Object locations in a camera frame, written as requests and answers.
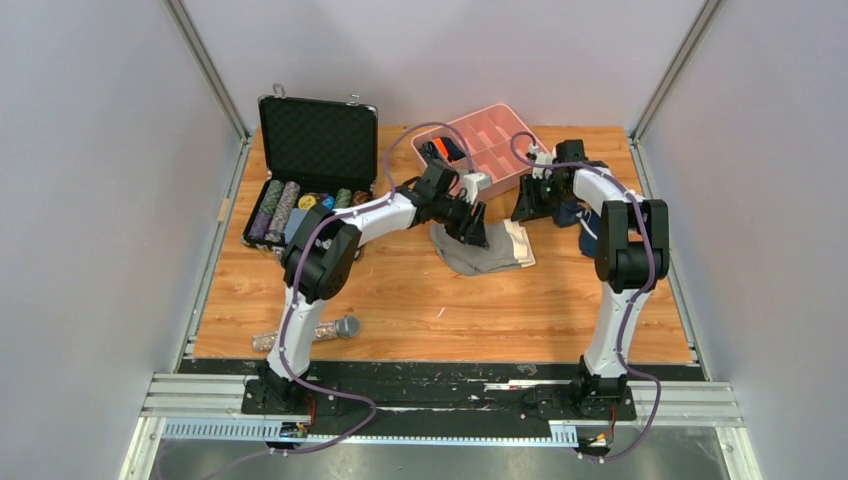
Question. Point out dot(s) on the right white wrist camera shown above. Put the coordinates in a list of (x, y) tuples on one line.
[(542, 164)]

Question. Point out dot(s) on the pink compartment organizer tray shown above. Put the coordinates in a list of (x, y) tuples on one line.
[(487, 136)]

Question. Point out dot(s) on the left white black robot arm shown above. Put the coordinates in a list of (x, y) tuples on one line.
[(318, 260)]

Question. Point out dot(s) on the rolled dark patterned underwear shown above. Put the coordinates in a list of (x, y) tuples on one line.
[(430, 153)]

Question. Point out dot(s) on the black poker chip case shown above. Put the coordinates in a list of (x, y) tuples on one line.
[(320, 145)]

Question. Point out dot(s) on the glitter handle microphone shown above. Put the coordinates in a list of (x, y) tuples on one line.
[(345, 327)]

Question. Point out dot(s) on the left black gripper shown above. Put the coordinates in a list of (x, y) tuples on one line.
[(471, 229)]

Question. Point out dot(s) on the aluminium frame rail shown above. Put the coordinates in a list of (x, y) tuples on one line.
[(199, 406)]

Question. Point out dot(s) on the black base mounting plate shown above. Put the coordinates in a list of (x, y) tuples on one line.
[(444, 399)]

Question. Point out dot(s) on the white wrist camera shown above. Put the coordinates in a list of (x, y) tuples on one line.
[(542, 164), (472, 184)]

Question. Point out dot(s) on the rolled orange underwear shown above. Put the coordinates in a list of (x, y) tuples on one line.
[(438, 147)]

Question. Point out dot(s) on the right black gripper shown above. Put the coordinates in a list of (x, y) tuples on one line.
[(528, 204)]

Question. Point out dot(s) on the rolled navy underwear in tray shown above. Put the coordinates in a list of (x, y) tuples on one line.
[(450, 150)]

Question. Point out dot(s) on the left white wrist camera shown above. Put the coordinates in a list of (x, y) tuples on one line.
[(472, 184)]

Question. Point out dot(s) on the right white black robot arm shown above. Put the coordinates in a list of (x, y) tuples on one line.
[(631, 256)]

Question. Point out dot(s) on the navy blue underwear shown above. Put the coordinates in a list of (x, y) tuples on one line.
[(573, 213)]

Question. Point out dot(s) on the grey underwear white waistband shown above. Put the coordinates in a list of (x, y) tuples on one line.
[(508, 248)]

